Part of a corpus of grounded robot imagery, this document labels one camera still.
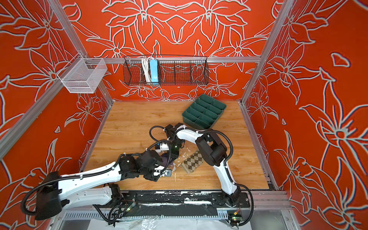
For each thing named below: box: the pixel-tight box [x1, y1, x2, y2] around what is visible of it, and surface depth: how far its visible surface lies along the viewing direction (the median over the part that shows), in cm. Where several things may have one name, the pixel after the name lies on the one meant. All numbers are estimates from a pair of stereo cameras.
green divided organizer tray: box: [182, 93, 227, 130], surface depth 108 cm
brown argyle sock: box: [181, 149, 205, 174], surface depth 87 cm
